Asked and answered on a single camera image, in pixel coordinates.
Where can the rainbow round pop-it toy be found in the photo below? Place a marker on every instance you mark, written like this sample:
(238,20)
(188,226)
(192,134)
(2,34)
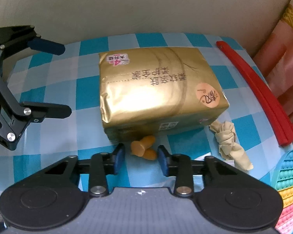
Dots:
(282,181)

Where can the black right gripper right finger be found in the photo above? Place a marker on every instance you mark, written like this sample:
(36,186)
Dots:
(183,169)

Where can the red folded hand fan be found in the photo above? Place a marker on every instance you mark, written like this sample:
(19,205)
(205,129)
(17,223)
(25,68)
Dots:
(278,119)

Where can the blue white checkered tablecloth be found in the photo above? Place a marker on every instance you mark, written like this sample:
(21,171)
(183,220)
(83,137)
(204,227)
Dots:
(73,79)

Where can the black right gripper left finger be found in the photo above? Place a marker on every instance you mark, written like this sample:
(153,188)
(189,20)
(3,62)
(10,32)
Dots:
(99,166)

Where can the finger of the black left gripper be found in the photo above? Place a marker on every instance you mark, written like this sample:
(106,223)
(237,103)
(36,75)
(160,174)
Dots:
(40,111)
(46,46)

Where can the gold tissue pack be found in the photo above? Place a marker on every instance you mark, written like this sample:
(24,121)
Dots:
(157,91)

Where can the pink curtain with gold trim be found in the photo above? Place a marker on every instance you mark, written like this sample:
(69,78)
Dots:
(275,61)

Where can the orange foam earplug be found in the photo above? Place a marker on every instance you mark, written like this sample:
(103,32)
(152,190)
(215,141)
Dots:
(150,154)
(142,147)

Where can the beige knotted cloth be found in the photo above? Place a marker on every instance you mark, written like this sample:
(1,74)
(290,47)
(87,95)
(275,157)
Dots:
(229,149)

